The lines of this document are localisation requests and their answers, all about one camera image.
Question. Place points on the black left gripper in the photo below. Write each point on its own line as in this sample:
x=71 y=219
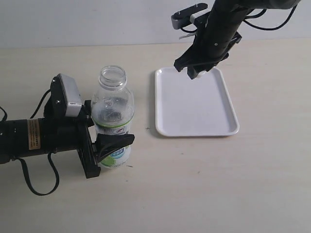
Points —
x=71 y=133

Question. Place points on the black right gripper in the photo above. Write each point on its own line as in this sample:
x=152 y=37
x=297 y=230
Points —
x=197 y=60

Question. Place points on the white bottle cap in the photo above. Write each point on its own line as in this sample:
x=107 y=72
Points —
x=201 y=74

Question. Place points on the clear plastic drink bottle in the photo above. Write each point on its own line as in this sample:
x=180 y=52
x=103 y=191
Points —
x=112 y=105

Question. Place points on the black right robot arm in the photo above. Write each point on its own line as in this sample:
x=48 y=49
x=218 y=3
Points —
x=217 y=29

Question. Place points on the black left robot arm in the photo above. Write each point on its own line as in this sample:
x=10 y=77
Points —
x=23 y=138

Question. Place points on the white rectangular tray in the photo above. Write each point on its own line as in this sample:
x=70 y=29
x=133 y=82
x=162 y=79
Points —
x=201 y=107

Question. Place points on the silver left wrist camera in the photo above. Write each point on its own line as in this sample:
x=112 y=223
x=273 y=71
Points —
x=72 y=96

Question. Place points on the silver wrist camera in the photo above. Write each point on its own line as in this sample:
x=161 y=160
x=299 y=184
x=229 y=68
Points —
x=72 y=96
x=185 y=17

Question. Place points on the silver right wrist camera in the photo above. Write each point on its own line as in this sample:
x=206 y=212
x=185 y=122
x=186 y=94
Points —
x=185 y=17

